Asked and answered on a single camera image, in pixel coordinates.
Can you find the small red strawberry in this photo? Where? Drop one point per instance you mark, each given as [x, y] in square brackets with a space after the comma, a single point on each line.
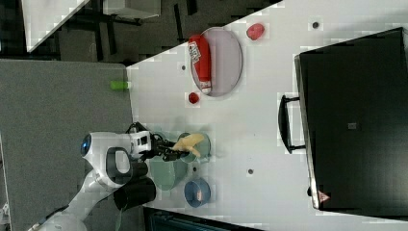
[193, 97]

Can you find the yellow banana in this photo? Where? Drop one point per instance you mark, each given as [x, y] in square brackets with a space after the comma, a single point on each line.
[188, 143]

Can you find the grey round plate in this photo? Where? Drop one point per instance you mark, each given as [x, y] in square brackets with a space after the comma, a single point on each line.
[226, 58]

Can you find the red ketchup bottle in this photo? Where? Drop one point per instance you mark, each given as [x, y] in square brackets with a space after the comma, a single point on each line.
[200, 54]

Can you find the green mug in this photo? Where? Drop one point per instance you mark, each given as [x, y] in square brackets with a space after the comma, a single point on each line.
[204, 148]

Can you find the green tape marker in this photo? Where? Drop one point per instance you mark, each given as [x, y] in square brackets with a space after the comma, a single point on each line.
[120, 85]

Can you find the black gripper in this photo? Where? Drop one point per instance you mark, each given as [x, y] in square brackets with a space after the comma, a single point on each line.
[153, 150]

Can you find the black cylinder object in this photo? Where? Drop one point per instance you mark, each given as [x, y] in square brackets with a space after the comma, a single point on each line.
[139, 190]

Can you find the black toaster oven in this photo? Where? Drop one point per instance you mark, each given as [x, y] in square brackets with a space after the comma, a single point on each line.
[353, 106]

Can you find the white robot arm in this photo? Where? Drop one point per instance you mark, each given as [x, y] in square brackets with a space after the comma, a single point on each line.
[118, 169]

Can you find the grey partition panel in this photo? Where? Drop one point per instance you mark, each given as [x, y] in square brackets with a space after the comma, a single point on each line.
[47, 108]

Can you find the large red strawberry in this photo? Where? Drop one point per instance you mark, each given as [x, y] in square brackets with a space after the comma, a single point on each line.
[255, 31]

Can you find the green perforated colander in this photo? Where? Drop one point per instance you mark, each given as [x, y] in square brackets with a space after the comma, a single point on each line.
[167, 175]

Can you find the orange slice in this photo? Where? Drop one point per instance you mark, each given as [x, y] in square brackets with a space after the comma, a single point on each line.
[199, 195]

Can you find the blue bowl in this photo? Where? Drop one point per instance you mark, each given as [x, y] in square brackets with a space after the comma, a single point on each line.
[191, 189]

